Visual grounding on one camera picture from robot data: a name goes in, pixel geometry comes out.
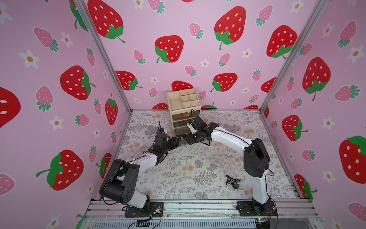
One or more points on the black checkered cookie packet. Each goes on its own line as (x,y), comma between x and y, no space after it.
(234,182)

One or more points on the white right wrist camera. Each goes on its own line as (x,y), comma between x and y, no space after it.
(192,129)

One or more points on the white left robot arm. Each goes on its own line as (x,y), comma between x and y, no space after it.
(120,182)

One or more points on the aluminium corner post right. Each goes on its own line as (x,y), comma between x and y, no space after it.
(306,31)

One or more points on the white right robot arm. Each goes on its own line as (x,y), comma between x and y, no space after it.
(256,157)

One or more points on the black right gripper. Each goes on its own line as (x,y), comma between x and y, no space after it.
(188,138)

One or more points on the aluminium corner post left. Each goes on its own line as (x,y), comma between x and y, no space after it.
(86,17)

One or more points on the cream drawer organizer cabinet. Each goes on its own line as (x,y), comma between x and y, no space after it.
(181,102)

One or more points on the clear smoky bottom drawer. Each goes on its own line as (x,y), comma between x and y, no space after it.
(182,131)

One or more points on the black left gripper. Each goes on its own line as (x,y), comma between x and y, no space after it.
(173,143)

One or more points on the aluminium corner post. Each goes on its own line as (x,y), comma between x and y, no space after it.
(306,31)
(86,17)

